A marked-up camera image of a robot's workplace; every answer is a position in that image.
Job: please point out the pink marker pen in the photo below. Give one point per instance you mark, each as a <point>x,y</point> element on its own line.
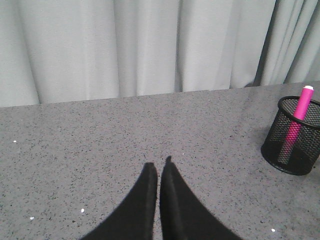
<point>301,107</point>

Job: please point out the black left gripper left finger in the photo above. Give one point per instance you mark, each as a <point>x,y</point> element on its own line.
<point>133,219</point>

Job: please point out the black mesh pen holder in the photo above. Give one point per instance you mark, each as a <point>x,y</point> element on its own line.
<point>306,149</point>

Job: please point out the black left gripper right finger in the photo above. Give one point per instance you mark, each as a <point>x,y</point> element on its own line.
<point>182,215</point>

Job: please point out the grey curtain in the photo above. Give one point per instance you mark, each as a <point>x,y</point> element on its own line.
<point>70,50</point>

